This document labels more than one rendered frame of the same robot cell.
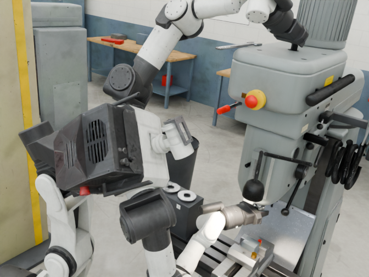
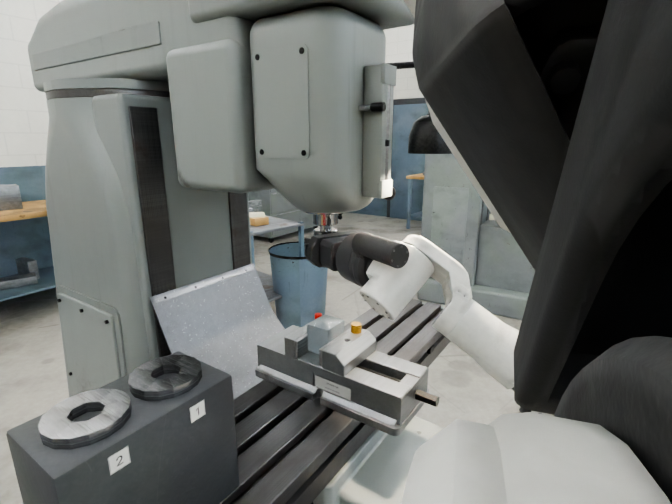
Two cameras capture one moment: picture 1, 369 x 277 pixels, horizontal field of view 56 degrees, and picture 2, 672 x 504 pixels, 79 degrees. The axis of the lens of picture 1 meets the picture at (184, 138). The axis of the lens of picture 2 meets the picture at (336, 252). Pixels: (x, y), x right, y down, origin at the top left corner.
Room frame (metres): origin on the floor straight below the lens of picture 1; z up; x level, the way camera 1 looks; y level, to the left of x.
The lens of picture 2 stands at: (1.20, 0.45, 1.43)
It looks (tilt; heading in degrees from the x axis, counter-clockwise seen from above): 15 degrees down; 269
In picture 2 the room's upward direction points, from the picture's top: straight up
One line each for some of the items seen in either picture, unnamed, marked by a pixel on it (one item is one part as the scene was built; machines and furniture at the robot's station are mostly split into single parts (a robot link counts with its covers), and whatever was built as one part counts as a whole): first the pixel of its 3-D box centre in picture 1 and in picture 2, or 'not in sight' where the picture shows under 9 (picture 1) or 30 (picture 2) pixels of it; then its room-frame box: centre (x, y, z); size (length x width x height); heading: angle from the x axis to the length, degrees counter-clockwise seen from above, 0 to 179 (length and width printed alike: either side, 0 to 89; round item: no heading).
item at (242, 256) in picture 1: (242, 256); (348, 349); (1.17, -0.30, 1.03); 0.12 x 0.06 x 0.04; 55
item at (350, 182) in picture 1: (339, 161); not in sight; (1.32, -0.65, 1.45); 0.18 x 0.16 x 0.21; 145
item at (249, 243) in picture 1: (250, 247); (326, 335); (1.21, -0.33, 1.05); 0.06 x 0.05 x 0.06; 55
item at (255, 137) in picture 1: (269, 160); (323, 120); (1.21, -0.34, 1.47); 0.21 x 0.19 x 0.32; 55
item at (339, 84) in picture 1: (332, 87); not in sight; (1.16, -0.47, 1.79); 0.45 x 0.04 x 0.04; 145
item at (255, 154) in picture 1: (255, 176); (378, 133); (1.12, -0.27, 1.45); 0.04 x 0.04 x 0.21; 55
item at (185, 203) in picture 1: (177, 208); (139, 458); (1.45, 0.00, 1.04); 0.22 x 0.12 x 0.20; 55
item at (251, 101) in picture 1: (251, 101); not in sight; (1.00, -0.19, 1.76); 0.04 x 0.03 x 0.04; 55
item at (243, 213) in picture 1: (240, 215); (351, 255); (1.16, -0.25, 1.24); 0.13 x 0.12 x 0.10; 30
